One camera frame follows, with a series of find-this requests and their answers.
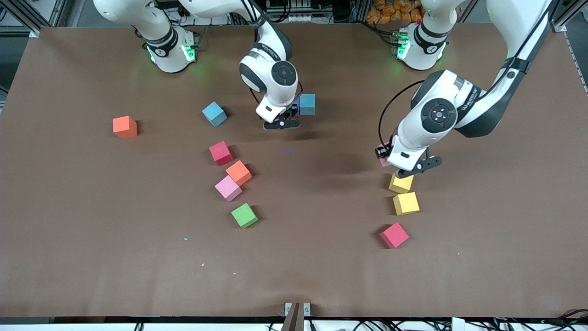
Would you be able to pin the orange foam cube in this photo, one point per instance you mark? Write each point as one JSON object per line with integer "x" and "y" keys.
{"x": 238, "y": 173}
{"x": 124, "y": 126}

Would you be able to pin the green foam cube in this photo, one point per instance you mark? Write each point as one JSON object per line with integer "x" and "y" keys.
{"x": 244, "y": 215}

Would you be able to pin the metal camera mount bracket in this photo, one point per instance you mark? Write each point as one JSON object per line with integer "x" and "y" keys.
{"x": 296, "y": 319}

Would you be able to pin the yellow foam cube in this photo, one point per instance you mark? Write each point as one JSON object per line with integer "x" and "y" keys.
{"x": 406, "y": 203}
{"x": 401, "y": 185}

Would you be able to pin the brown paper table cover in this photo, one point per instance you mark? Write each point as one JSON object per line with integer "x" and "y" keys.
{"x": 321, "y": 276}

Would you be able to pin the orange fruit pile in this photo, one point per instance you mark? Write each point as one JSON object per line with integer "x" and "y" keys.
{"x": 390, "y": 13}

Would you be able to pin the red foam cube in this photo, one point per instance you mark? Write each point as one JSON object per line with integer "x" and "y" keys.
{"x": 221, "y": 153}
{"x": 394, "y": 235}

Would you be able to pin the blue foam cube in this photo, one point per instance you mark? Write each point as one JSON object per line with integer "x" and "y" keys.
{"x": 308, "y": 104}
{"x": 214, "y": 114}

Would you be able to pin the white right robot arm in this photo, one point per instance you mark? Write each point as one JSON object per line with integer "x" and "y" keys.
{"x": 275, "y": 99}

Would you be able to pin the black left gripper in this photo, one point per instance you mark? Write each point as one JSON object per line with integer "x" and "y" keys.
{"x": 382, "y": 151}

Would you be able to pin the aluminium table edge rail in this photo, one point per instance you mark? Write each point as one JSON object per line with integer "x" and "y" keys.
{"x": 579, "y": 69}

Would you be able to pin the white power strip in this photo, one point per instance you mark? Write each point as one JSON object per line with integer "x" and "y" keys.
{"x": 216, "y": 19}
{"x": 301, "y": 18}

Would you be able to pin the pink foam cube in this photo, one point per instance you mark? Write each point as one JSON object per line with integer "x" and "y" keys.
{"x": 384, "y": 163}
{"x": 228, "y": 188}

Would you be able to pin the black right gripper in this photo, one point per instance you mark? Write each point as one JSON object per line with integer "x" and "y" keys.
{"x": 292, "y": 111}

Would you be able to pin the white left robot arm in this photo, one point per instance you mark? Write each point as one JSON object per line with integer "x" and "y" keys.
{"x": 413, "y": 142}

